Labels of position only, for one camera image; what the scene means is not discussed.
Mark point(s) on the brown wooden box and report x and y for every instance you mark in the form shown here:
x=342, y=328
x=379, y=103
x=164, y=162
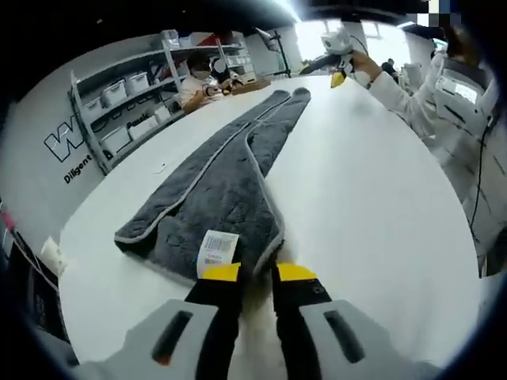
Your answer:
x=251, y=86

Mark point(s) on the grey chest device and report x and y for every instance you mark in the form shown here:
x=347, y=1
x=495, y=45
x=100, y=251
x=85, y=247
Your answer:
x=461, y=85

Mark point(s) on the white paper cup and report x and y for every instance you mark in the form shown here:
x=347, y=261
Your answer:
x=53, y=255

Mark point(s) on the person's right hand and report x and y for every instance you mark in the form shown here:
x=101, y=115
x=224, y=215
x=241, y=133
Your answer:
x=366, y=69

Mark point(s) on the white paper strip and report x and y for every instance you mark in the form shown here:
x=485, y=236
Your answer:
x=160, y=167

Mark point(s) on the grey metal shelving unit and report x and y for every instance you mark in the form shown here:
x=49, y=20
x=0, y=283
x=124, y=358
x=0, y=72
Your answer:
x=88, y=122

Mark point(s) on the rows of white storage bins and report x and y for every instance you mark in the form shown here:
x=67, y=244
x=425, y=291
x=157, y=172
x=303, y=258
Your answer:
x=115, y=93

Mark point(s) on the person's torso white jacket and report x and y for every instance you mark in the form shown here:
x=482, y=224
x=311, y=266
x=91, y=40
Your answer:
x=447, y=130

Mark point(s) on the dark counter desk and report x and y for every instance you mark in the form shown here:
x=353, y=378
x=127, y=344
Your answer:
x=27, y=285

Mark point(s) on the grey towel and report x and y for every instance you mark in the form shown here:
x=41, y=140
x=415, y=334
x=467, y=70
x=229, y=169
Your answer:
x=222, y=190

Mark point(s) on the black clamp stand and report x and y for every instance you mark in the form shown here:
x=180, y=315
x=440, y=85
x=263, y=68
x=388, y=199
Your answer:
x=279, y=51

